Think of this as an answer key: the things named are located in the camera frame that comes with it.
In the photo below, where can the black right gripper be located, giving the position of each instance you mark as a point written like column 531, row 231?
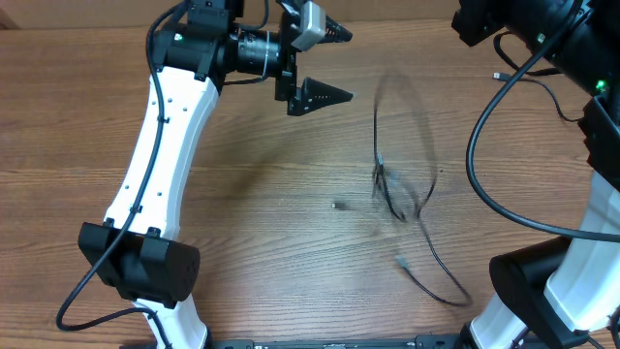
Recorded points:
column 479, row 17

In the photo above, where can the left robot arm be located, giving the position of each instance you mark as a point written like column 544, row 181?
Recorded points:
column 190, row 50

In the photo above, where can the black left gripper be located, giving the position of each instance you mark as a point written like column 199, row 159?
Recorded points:
column 303, row 104

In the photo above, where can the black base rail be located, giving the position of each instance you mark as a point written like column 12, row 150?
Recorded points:
column 420, row 341

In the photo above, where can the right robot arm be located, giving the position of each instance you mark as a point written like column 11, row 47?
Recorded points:
column 544, row 154

